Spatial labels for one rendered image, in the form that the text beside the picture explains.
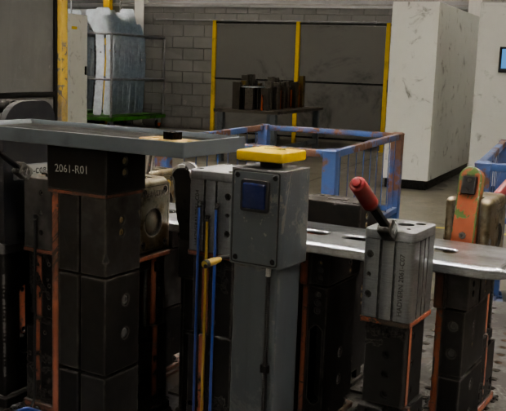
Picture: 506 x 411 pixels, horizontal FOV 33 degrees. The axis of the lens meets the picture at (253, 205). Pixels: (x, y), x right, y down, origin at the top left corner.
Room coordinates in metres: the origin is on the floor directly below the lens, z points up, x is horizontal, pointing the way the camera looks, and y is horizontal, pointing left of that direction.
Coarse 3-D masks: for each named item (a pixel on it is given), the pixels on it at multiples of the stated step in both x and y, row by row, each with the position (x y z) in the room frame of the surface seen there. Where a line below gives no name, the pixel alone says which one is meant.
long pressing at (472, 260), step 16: (176, 224) 1.33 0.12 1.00; (320, 224) 1.37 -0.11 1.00; (320, 240) 1.24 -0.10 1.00; (336, 240) 1.25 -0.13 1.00; (352, 240) 1.25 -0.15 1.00; (448, 240) 1.28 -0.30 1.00; (336, 256) 1.19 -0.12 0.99; (352, 256) 1.17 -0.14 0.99; (448, 256) 1.16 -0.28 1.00; (464, 256) 1.16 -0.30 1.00; (480, 256) 1.17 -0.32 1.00; (496, 256) 1.17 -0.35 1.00; (448, 272) 1.10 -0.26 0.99; (464, 272) 1.09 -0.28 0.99; (480, 272) 1.08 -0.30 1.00; (496, 272) 1.08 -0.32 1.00
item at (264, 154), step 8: (240, 152) 0.95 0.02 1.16; (248, 152) 0.95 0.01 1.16; (256, 152) 0.94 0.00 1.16; (264, 152) 0.94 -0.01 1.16; (272, 152) 0.93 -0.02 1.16; (280, 152) 0.93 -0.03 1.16; (288, 152) 0.94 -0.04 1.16; (296, 152) 0.96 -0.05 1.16; (304, 152) 0.97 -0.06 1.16; (248, 160) 0.95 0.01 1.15; (256, 160) 0.94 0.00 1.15; (264, 160) 0.94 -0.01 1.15; (272, 160) 0.93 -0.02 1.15; (280, 160) 0.93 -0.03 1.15; (288, 160) 0.94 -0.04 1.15; (296, 160) 0.96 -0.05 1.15
